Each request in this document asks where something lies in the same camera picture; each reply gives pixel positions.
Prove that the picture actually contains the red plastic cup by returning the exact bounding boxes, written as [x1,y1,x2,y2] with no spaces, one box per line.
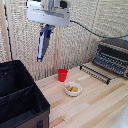
[57,68,69,83]

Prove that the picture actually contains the white bowl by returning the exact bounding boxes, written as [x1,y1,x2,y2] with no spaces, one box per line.
[64,81,83,98]

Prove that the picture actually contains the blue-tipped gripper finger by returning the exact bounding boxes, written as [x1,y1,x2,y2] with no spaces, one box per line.
[45,25,56,40]
[39,23,49,38]

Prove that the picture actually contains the black cable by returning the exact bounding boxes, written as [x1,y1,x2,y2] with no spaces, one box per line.
[69,19,128,40]

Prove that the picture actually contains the black fabric storage box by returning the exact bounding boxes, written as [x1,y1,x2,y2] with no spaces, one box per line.
[0,59,51,128]

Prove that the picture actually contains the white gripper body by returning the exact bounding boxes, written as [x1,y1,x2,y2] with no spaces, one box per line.
[26,2,72,29]

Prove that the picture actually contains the black toaster oven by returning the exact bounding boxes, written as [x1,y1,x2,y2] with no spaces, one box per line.
[92,37,128,80]

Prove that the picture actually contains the yellow food pieces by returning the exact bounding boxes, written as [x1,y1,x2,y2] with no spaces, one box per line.
[66,85,80,93]

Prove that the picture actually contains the woven beige screen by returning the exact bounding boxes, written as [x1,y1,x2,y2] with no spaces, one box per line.
[0,0,128,82]

